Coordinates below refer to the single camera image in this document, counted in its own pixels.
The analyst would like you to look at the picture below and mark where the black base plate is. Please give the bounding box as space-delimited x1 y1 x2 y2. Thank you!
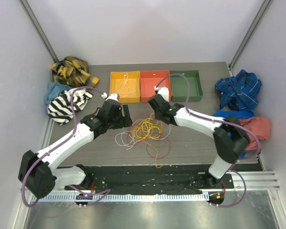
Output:
55 165 234 196

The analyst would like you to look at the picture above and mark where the blue plaid cloth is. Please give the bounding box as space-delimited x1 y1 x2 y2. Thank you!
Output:
215 69 262 111

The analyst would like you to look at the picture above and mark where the salmon red cloth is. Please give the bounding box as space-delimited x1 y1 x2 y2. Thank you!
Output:
238 116 271 141

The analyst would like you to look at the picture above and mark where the green plastic bin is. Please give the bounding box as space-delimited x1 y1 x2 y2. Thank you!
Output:
170 70 203 102

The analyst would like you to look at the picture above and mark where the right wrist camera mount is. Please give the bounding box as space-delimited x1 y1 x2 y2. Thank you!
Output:
154 86 170 102

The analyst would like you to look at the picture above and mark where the bright blue cloth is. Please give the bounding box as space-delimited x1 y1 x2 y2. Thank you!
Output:
214 109 256 159

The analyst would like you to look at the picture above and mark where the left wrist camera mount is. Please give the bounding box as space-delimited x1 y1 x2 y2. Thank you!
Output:
101 93 120 102

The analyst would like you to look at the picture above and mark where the yellow plastic bin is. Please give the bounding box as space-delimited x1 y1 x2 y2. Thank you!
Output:
110 71 141 104

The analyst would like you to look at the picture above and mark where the aluminium frame post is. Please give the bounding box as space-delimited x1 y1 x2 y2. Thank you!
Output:
228 0 273 73
19 0 59 62

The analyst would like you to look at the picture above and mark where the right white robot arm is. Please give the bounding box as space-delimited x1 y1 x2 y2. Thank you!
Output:
148 94 250 188

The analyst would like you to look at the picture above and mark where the right aluminium frame post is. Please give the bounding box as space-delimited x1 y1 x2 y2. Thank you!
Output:
228 0 273 73

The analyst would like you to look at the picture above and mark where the yellow plaid cloth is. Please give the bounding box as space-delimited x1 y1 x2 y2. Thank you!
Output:
51 56 100 87

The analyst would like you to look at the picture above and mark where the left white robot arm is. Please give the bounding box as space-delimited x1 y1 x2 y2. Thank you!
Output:
18 99 133 199

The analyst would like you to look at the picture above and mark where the left aluminium frame post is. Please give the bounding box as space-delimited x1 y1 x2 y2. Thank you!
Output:
19 0 59 62

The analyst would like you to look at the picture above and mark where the white slotted cable duct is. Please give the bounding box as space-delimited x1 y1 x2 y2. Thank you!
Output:
39 192 209 202

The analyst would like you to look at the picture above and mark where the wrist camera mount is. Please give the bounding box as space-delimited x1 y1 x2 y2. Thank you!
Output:
154 86 170 102
101 93 120 102

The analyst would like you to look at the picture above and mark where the black white striped cloth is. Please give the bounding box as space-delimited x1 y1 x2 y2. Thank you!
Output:
47 89 93 125

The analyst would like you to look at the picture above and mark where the teal cloth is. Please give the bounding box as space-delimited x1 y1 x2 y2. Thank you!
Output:
43 82 71 105

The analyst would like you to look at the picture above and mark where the red plastic bin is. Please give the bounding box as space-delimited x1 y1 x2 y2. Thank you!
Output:
140 70 170 103

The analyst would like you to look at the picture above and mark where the red cable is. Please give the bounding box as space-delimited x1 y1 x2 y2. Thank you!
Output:
126 113 172 161

